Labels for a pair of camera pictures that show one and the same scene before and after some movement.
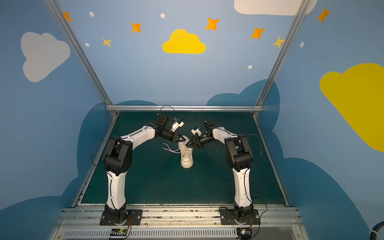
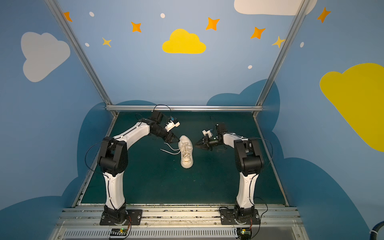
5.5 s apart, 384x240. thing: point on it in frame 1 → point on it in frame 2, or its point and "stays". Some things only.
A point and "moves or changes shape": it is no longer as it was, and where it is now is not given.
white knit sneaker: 186,158 stays
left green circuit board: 118,232 stays
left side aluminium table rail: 97,161 stays
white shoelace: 174,151 moves or changes shape
